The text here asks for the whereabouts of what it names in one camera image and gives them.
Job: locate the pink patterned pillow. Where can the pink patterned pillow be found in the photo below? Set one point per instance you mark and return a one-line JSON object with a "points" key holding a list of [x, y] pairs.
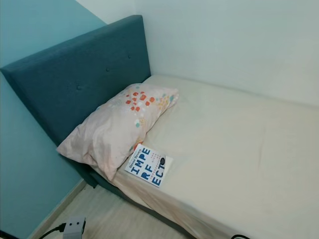
{"points": [[112, 127]]}

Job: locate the white book blue letters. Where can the white book blue letters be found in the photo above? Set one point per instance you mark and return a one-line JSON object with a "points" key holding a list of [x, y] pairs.
{"points": [[148, 165]]}

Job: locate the beige mattress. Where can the beige mattress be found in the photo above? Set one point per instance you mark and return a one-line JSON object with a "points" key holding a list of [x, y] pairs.
{"points": [[244, 154]]}

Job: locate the teal upholstered bed frame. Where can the teal upholstered bed frame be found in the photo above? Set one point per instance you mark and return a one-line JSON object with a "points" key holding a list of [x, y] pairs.
{"points": [[75, 69]]}

